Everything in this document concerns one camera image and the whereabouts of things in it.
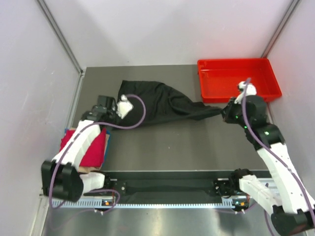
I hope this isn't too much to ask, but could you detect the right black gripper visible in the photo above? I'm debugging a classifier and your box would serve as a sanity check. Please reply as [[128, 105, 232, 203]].
[[220, 96, 251, 129]]

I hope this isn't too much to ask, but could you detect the black t shirt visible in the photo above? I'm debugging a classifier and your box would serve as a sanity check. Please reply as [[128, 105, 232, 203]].
[[118, 81, 221, 126]]

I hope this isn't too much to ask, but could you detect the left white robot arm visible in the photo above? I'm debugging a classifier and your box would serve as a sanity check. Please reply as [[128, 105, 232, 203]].
[[41, 95, 132, 202]]

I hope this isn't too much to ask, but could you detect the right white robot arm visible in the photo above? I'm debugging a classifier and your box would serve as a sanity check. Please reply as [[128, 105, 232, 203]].
[[221, 95, 315, 236]]

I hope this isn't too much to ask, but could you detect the red plastic bin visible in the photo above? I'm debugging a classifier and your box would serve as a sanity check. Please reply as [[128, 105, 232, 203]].
[[197, 58, 282, 103]]

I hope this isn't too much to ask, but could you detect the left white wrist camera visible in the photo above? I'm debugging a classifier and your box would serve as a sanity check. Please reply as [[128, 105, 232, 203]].
[[117, 94, 133, 119]]

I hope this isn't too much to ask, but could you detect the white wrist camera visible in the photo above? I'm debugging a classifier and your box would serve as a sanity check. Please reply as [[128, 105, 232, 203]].
[[238, 81, 257, 96], [117, 94, 133, 119]]

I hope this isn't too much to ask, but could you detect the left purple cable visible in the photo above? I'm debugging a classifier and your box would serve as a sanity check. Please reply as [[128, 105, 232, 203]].
[[48, 94, 147, 212]]

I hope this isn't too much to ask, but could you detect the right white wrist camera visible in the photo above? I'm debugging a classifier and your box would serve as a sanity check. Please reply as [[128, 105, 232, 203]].
[[238, 81, 257, 96]]

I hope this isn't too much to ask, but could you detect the left aluminium corner post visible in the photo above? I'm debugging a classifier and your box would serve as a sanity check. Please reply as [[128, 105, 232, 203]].
[[36, 0, 83, 75]]

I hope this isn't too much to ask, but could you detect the aluminium corner post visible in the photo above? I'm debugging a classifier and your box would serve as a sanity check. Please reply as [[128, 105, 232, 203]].
[[260, 0, 301, 58], [36, 0, 83, 75]]

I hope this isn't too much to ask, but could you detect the grey slotted cable duct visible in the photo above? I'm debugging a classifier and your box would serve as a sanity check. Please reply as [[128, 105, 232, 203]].
[[61, 198, 249, 209]]

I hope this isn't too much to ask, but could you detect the right aluminium corner post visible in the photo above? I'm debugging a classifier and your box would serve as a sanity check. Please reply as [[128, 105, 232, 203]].
[[260, 0, 301, 58]]

